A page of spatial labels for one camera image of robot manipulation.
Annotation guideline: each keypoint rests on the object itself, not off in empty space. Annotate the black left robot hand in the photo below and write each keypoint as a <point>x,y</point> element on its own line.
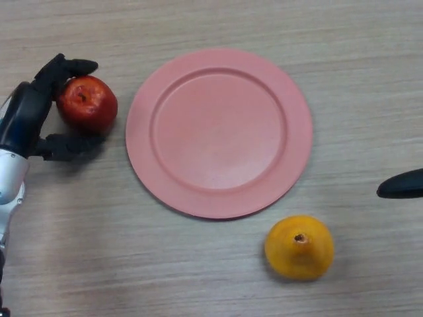
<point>26,115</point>

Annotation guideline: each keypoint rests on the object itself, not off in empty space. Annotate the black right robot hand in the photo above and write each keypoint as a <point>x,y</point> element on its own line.
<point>403,185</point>

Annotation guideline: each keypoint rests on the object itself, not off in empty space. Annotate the red apple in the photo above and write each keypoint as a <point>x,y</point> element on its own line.
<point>89,105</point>

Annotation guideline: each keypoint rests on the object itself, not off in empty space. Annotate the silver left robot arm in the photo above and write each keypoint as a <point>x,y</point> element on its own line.
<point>10,178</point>

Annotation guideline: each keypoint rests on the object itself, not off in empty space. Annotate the pink round plate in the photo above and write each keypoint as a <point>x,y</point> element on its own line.
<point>218,133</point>

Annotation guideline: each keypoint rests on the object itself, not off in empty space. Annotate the yellow pear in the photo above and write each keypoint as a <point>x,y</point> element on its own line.
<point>299,252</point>

